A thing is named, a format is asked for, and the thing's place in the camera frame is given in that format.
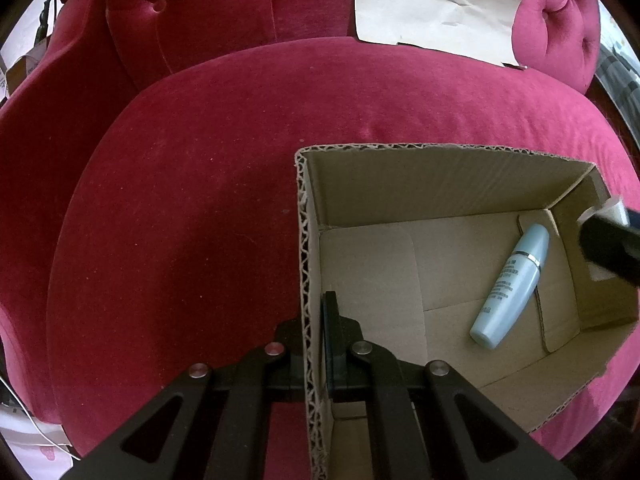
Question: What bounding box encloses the grey striped fabric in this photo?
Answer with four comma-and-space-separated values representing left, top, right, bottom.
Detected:
594, 35, 640, 128

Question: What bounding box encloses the black upright object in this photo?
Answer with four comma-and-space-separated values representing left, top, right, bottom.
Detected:
35, 0, 59, 42

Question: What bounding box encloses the white cable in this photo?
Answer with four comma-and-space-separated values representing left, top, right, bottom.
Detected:
0, 372, 84, 461

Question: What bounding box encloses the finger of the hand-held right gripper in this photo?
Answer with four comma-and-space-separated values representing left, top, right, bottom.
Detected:
579, 210, 640, 289

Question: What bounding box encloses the small brown cardboard box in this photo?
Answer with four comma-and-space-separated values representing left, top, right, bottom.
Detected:
4, 42, 48, 100

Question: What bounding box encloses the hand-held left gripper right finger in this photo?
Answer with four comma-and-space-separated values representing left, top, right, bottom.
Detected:
321, 290, 581, 480

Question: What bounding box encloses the red velvet sofa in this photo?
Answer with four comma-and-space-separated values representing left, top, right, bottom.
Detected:
0, 0, 640, 467

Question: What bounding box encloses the white pink patterned cloth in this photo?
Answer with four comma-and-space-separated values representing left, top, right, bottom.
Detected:
0, 402, 76, 463

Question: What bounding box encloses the creased beige paper sheet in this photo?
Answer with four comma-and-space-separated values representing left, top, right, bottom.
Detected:
353, 0, 532, 70

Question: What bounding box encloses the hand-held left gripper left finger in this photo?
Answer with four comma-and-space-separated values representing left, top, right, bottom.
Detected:
60, 316, 308, 480

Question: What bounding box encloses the light blue cosmetic bottle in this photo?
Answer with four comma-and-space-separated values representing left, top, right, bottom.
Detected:
469, 223, 551, 350

